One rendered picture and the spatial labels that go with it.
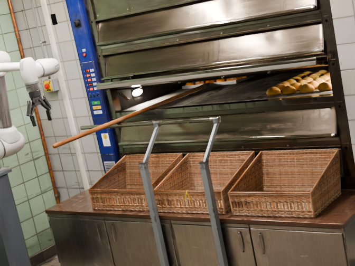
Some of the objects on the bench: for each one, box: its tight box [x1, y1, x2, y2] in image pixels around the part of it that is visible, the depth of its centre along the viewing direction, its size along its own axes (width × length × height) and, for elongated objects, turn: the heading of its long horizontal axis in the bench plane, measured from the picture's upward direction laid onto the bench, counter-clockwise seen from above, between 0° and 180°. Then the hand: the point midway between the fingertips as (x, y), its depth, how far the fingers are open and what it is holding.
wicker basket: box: [88, 153, 184, 212], centre depth 479 cm, size 49×56×28 cm
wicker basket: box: [228, 148, 341, 218], centre depth 405 cm, size 49×56×28 cm
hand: (41, 121), depth 424 cm, fingers open, 13 cm apart
